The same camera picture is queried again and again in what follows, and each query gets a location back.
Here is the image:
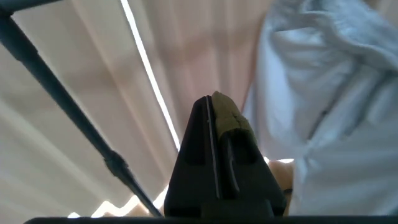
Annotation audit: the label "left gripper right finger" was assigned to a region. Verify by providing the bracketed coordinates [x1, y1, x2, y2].
[216, 129, 287, 218]

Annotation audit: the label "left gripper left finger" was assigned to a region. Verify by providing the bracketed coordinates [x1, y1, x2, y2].
[163, 95, 221, 218]

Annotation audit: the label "green printed shirt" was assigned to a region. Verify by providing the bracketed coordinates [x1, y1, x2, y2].
[211, 90, 257, 147]

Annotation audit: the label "pale grey shorts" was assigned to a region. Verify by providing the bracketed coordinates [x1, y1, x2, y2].
[242, 0, 398, 215]

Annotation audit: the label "black clothes rack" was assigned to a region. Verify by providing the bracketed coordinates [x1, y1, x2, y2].
[0, 0, 163, 218]

